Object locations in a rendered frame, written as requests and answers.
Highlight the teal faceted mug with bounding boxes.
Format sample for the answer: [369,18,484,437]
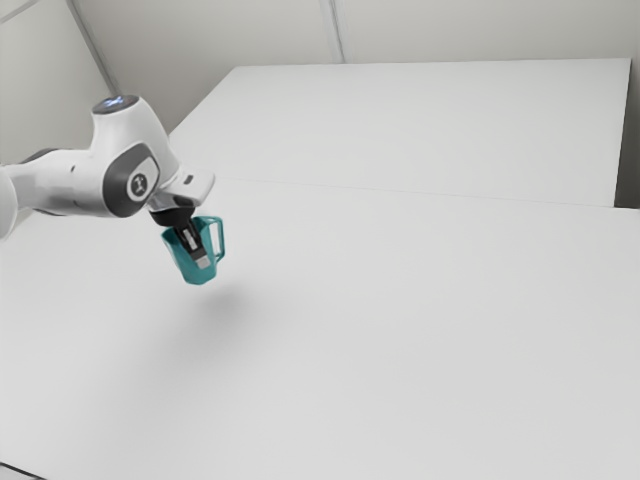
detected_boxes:
[159,215,231,287]

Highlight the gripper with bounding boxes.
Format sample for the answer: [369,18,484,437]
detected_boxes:
[148,205,212,271]

